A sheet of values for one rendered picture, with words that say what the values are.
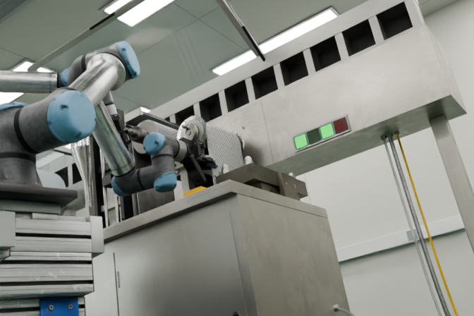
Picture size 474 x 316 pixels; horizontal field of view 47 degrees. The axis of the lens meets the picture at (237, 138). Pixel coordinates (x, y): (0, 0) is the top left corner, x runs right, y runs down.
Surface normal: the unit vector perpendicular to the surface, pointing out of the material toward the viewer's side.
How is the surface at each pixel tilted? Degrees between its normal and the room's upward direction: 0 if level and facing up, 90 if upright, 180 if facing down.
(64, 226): 90
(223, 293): 90
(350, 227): 90
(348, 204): 90
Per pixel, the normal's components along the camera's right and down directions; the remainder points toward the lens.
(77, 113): 0.91, -0.22
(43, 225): 0.67, -0.39
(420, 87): -0.57, -0.23
